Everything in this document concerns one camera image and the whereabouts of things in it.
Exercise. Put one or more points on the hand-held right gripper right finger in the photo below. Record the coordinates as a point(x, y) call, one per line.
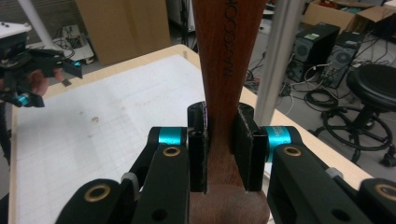
point(249, 149)

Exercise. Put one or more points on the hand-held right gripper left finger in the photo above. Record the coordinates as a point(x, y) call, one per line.
point(197, 149)

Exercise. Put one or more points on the metal utensil stand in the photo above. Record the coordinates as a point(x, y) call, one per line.
point(277, 62)

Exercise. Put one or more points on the brown wooden spoon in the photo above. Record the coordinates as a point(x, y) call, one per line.
point(221, 56)

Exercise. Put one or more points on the white flat device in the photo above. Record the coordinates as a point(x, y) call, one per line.
point(77, 43)

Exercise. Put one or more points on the white pole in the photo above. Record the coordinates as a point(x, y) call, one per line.
point(37, 23)

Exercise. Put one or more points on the tall cardboard panel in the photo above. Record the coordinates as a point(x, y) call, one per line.
point(124, 28)

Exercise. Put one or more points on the white grid mat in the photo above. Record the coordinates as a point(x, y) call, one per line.
point(93, 155)

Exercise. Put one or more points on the black computer tower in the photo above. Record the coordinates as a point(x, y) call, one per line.
point(314, 46)
point(345, 62)

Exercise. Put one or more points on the black round stool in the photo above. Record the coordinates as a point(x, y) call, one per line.
point(373, 87)

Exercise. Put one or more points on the open cardboard box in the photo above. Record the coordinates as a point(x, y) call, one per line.
point(336, 14)

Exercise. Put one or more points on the grey metal bracket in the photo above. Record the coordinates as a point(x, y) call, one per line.
point(66, 82)

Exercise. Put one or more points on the black metal frame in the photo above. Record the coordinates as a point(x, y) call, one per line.
point(4, 137)

